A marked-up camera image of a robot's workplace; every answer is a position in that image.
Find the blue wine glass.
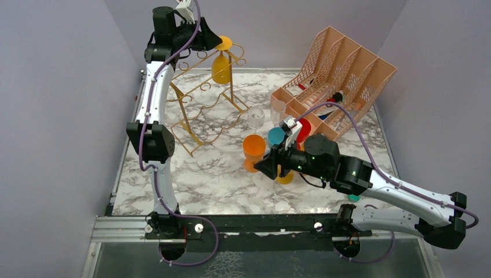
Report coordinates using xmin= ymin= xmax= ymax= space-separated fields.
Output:
xmin=267 ymin=126 xmax=286 ymax=148

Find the orange wine glass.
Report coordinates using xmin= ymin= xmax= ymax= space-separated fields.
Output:
xmin=242 ymin=134 xmax=266 ymax=173

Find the green small block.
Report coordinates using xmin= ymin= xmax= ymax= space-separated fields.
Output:
xmin=348 ymin=195 xmax=361 ymax=202

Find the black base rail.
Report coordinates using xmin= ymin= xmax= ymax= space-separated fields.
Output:
xmin=144 ymin=213 xmax=372 ymax=253

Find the gold wire glass rack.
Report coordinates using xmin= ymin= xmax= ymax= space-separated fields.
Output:
xmin=166 ymin=43 xmax=250 ymax=156

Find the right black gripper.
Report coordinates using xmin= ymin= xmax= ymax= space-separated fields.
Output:
xmin=254 ymin=134 xmax=330 ymax=181

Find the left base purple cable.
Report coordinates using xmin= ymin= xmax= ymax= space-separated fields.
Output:
xmin=157 ymin=217 xmax=220 ymax=268

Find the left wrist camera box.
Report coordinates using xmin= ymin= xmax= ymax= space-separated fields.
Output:
xmin=175 ymin=0 xmax=196 ymax=24

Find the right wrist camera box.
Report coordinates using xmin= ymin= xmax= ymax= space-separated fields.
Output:
xmin=279 ymin=115 xmax=303 ymax=151

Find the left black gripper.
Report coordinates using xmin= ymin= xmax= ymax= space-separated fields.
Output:
xmin=170 ymin=16 xmax=221 ymax=51

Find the yellow wine glass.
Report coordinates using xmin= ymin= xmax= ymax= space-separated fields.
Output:
xmin=211 ymin=35 xmax=233 ymax=84
xmin=275 ymin=170 xmax=294 ymax=185
xmin=296 ymin=142 xmax=305 ymax=151

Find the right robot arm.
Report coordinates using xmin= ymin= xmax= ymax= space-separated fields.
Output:
xmin=254 ymin=134 xmax=467 ymax=250

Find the red wine glass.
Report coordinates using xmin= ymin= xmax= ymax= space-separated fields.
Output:
xmin=296 ymin=118 xmax=312 ymax=149

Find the clear wine glass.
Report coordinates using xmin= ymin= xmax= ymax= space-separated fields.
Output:
xmin=247 ymin=106 xmax=265 ymax=136
xmin=270 ymin=100 xmax=286 ymax=126

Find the peach plastic file organizer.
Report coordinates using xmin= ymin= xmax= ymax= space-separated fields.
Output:
xmin=270 ymin=27 xmax=397 ymax=141

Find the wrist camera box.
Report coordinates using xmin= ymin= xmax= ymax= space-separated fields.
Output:
xmin=175 ymin=0 xmax=196 ymax=24
xmin=279 ymin=115 xmax=303 ymax=151

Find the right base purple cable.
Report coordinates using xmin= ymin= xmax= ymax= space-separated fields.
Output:
xmin=331 ymin=205 xmax=396 ymax=265

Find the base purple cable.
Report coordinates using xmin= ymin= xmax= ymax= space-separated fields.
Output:
xmin=157 ymin=217 xmax=220 ymax=268
xmin=331 ymin=205 xmax=396 ymax=265

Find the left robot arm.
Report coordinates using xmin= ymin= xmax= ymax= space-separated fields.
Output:
xmin=126 ymin=1 xmax=222 ymax=238

